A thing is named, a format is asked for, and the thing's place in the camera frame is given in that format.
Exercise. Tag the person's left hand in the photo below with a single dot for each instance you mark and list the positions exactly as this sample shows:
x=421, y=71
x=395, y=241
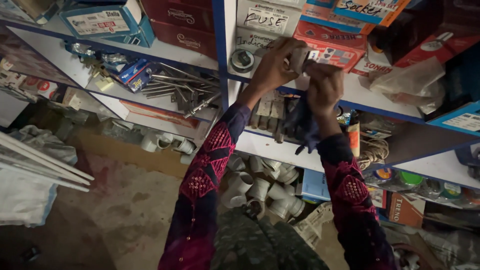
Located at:
x=273, y=67

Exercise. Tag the person's right hand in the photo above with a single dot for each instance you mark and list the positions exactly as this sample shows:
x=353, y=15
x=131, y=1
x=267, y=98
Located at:
x=325, y=90

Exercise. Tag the person's left fingers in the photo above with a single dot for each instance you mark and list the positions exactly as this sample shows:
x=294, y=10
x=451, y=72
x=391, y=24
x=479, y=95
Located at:
x=290, y=44

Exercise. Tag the person's right fingers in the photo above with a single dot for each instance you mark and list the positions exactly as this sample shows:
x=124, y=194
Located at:
x=318, y=66

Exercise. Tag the small grey electrical fitting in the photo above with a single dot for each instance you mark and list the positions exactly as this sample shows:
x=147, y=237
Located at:
x=299, y=58

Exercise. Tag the dark blue cloth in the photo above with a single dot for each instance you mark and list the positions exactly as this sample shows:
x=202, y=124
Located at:
x=302, y=123

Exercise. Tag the red box with shape prints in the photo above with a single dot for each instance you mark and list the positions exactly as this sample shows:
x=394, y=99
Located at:
x=337, y=47

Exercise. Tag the white box with handwriting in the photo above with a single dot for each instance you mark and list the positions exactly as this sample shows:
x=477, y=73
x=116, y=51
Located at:
x=251, y=41
x=266, y=17

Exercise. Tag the round grey black fitting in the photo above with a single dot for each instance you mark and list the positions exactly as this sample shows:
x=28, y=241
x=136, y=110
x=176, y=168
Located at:
x=242, y=60

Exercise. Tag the white box with red print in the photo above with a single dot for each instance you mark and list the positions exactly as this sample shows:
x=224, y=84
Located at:
x=371, y=67

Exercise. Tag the orange and blue box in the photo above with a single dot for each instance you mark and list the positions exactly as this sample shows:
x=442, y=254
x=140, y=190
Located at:
x=348, y=11

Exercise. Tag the pile of brass hinges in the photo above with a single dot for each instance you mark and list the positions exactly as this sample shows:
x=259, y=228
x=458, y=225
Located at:
x=268, y=112

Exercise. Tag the orange tube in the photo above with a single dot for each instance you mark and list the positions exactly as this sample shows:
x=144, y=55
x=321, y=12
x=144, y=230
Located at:
x=353, y=137

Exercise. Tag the white and blue shelf unit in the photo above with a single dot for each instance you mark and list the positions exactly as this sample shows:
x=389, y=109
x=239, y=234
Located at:
x=393, y=108

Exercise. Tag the crumpled clear plastic bag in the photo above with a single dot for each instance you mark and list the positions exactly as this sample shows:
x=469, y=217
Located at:
x=408, y=84

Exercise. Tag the dark red box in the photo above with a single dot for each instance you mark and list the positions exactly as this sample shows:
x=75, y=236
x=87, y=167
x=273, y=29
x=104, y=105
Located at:
x=185, y=39
x=180, y=13

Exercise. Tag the pile of metal bolts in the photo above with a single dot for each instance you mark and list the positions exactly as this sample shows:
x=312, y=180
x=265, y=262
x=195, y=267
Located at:
x=183, y=88

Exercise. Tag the red box with white picture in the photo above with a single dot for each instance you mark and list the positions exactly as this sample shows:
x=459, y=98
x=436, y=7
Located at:
x=435, y=47

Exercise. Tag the pale blue flat box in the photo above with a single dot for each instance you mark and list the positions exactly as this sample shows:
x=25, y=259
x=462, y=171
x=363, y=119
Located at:
x=315, y=185

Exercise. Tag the pile of white pipe fittings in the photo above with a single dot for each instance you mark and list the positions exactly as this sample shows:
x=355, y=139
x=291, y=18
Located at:
x=258, y=187

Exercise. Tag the light blue labelled box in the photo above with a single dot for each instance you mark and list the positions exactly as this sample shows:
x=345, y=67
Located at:
x=459, y=120

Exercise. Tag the bag of coloured tape rolls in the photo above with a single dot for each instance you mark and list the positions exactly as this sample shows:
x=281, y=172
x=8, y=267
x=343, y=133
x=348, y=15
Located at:
x=420, y=183

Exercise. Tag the white plastic grid piece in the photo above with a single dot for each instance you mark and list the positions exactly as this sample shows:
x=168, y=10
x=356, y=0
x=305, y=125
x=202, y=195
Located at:
x=315, y=225

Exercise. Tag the blue hardware packets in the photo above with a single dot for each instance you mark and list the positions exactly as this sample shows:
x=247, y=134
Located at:
x=133, y=75

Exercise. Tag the orange brown box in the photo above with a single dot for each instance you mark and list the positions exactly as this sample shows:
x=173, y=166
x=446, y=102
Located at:
x=405, y=210

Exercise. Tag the person's dark patterned clothing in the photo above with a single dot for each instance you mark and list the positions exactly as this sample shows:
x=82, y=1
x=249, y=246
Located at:
x=262, y=243

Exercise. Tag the blue box with white label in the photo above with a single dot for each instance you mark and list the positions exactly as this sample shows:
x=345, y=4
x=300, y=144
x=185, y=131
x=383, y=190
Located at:
x=97, y=20

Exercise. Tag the bundle of white strips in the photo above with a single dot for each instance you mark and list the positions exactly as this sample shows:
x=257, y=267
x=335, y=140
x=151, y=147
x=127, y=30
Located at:
x=41, y=165

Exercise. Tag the white plastic sack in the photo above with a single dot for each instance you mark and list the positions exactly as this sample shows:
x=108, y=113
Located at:
x=26, y=195

